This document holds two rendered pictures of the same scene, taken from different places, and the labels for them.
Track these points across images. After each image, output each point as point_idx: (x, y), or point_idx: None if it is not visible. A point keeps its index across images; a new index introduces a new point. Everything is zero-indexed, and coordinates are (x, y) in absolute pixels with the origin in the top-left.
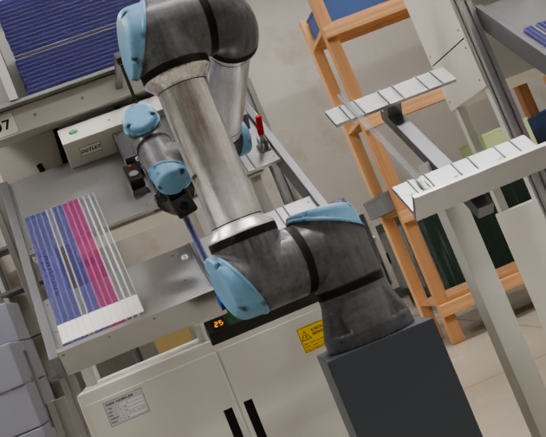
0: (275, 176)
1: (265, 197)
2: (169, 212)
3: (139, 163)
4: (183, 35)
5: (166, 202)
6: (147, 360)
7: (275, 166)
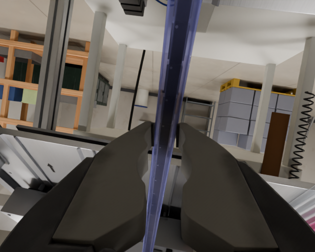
0: (50, 117)
1: (83, 109)
2: (228, 151)
3: (174, 230)
4: None
5: (246, 234)
6: (237, 52)
7: (43, 126)
